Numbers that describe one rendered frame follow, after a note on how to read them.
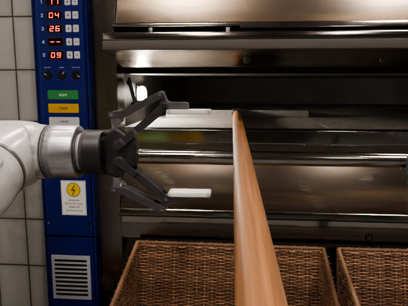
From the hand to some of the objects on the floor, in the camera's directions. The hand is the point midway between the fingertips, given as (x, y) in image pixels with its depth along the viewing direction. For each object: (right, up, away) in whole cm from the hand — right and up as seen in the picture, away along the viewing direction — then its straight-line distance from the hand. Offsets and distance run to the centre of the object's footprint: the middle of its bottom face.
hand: (204, 153), depth 74 cm
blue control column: (-32, -95, +169) cm, 196 cm away
